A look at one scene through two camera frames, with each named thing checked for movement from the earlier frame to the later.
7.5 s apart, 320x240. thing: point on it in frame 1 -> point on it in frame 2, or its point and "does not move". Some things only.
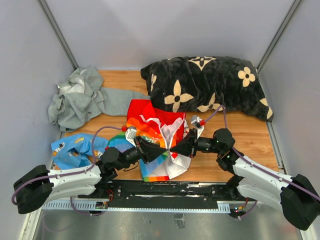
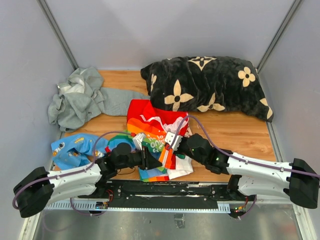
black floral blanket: [205, 83] does not move
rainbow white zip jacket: [162, 127] does not move
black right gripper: [188, 146] -> [184, 138]
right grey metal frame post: [296, 4] does not move
